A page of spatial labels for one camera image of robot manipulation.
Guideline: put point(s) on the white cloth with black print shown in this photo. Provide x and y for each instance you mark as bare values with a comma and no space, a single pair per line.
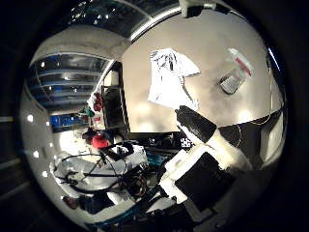
169,82

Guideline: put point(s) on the person in red top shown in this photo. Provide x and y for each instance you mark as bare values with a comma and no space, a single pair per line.
99,141

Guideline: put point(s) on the red hanging cloth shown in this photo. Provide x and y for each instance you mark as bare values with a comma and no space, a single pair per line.
97,101

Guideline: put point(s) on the white box fixture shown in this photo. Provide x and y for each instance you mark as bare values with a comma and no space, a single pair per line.
196,7

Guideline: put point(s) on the black shelf cart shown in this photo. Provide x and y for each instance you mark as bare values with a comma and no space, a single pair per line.
113,104

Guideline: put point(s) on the blue wall banner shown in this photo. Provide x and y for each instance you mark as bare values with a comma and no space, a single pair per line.
64,121

